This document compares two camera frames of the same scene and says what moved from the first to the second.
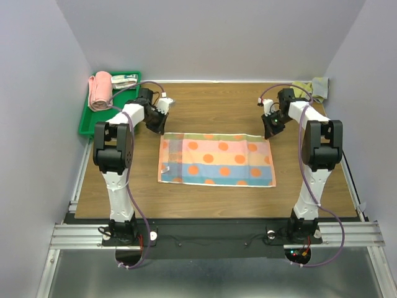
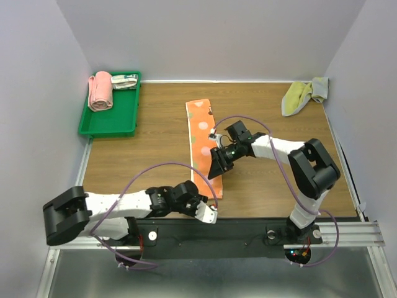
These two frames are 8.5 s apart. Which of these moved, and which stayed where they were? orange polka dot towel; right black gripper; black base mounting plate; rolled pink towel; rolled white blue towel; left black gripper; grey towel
Moved: left black gripper; orange polka dot towel; right black gripper
Stayed: rolled pink towel; black base mounting plate; grey towel; rolled white blue towel
